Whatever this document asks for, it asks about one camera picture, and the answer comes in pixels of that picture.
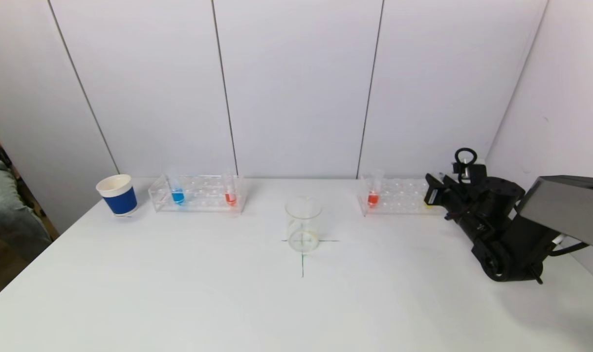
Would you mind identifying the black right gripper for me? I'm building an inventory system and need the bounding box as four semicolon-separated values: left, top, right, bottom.
424;173;459;211

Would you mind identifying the clear acrylic test tube rack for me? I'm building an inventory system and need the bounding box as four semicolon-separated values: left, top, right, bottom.
357;177;446;217
149;175;247;214

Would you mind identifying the test tube with red liquid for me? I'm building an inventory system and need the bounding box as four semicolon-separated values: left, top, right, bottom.
223;169;238;207
367;170;385;209

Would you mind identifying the clear glass beaker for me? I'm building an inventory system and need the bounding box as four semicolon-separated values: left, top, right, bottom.
285;195;323;253

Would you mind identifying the test tube with blue liquid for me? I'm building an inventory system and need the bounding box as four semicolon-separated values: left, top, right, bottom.
168;169;186;206

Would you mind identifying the blue white paper cup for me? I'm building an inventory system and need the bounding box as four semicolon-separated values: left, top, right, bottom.
96;174;139;217

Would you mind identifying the person in grey trousers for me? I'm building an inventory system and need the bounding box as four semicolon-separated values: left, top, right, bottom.
0;115;53;264

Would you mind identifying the black looped camera cable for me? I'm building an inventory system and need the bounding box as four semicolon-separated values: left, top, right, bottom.
454;148;478;172

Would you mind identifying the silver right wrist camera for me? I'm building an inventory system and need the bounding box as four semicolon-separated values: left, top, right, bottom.
455;164;487;184

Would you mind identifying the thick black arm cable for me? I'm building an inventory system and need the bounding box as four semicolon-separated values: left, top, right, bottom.
546;241;591;258

